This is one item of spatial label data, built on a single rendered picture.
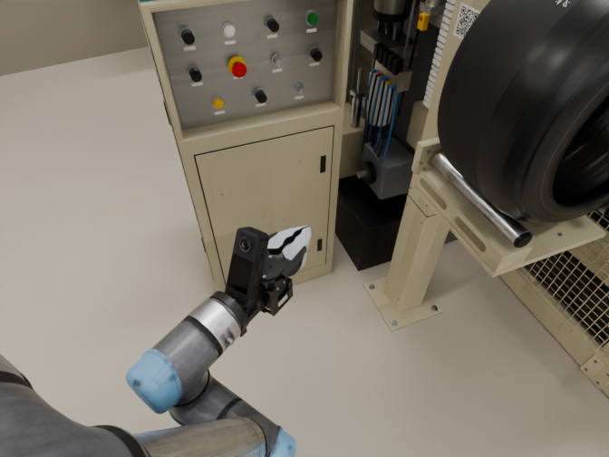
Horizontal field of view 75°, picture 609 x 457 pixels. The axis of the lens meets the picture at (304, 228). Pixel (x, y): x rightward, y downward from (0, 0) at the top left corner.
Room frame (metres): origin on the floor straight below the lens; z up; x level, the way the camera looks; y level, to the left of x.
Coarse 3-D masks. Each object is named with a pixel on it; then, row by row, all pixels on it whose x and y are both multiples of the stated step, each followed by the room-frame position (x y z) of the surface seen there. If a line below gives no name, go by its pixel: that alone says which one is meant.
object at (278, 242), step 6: (294, 228) 0.48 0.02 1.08; (300, 228) 0.48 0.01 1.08; (276, 234) 0.47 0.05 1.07; (282, 234) 0.47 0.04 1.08; (288, 234) 0.46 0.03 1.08; (294, 234) 0.47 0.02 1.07; (270, 240) 0.45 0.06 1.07; (276, 240) 0.45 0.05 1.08; (282, 240) 0.45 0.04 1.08; (288, 240) 0.46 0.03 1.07; (270, 246) 0.44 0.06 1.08; (276, 246) 0.44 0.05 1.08; (282, 246) 0.44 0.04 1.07; (270, 252) 0.43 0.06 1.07; (276, 252) 0.43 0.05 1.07
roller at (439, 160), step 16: (432, 160) 0.91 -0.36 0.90; (448, 160) 0.88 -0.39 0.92; (448, 176) 0.84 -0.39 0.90; (464, 192) 0.77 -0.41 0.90; (480, 208) 0.72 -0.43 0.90; (496, 208) 0.69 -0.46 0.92; (496, 224) 0.66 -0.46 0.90; (512, 224) 0.64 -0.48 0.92; (512, 240) 0.61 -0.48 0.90; (528, 240) 0.61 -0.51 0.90
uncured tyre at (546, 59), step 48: (528, 0) 0.74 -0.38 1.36; (576, 0) 0.68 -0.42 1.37; (480, 48) 0.74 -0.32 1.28; (528, 48) 0.67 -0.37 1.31; (576, 48) 0.61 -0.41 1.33; (480, 96) 0.68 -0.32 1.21; (528, 96) 0.61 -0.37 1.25; (576, 96) 0.58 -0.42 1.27; (480, 144) 0.64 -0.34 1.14; (528, 144) 0.58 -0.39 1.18; (576, 144) 0.89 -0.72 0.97; (480, 192) 0.68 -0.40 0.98; (528, 192) 0.58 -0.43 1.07; (576, 192) 0.75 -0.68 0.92
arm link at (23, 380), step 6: (0, 354) 0.15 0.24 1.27; (0, 360) 0.12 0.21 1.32; (6, 360) 0.15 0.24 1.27; (0, 366) 0.12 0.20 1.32; (6, 366) 0.12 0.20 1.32; (12, 366) 0.14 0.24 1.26; (0, 372) 0.11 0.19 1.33; (6, 372) 0.11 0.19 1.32; (12, 372) 0.12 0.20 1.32; (18, 372) 0.14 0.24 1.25; (0, 378) 0.10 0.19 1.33; (6, 378) 0.11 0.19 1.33; (12, 378) 0.11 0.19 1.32; (18, 378) 0.11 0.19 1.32; (24, 378) 0.14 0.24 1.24; (24, 384) 0.11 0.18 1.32; (30, 384) 0.14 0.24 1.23
